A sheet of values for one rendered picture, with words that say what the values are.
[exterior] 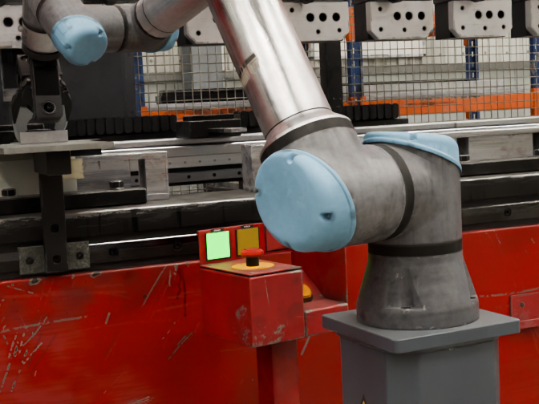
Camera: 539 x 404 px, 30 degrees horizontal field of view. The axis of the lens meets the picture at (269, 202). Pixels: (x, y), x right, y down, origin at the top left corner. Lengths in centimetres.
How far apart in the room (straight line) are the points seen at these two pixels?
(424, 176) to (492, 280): 102
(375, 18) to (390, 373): 109
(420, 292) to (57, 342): 84
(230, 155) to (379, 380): 116
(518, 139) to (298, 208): 129
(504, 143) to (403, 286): 115
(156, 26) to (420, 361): 72
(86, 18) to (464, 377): 80
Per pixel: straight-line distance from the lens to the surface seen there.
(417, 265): 120
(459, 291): 122
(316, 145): 111
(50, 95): 175
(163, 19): 160
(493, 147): 231
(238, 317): 165
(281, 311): 165
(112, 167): 195
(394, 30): 216
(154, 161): 197
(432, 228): 120
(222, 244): 175
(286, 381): 175
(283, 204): 112
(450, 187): 122
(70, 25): 159
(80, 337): 186
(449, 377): 122
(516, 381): 226
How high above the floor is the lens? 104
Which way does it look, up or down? 5 degrees down
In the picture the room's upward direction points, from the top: 3 degrees counter-clockwise
